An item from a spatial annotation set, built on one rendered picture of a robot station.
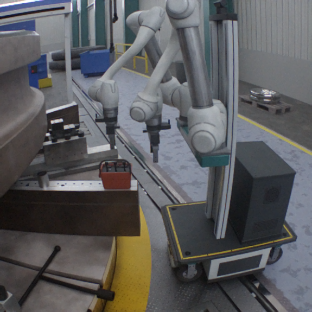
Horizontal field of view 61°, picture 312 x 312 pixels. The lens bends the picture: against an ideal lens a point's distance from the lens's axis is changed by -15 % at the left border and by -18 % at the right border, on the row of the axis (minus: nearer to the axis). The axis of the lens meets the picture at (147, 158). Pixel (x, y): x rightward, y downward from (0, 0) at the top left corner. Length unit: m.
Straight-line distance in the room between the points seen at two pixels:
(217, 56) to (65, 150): 1.73
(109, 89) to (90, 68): 9.74
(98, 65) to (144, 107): 9.99
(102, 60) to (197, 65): 10.06
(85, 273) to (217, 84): 1.44
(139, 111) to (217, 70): 0.71
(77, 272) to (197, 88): 1.28
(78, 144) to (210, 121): 1.83
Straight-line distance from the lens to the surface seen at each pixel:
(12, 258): 2.15
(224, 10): 1.79
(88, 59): 11.39
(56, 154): 2.95
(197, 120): 1.33
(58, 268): 1.97
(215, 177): 2.14
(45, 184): 2.08
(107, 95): 1.68
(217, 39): 1.90
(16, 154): 1.87
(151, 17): 1.81
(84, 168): 3.08
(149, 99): 1.42
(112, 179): 1.92
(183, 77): 9.01
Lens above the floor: 1.65
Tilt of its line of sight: 24 degrees down
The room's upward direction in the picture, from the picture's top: 2 degrees counter-clockwise
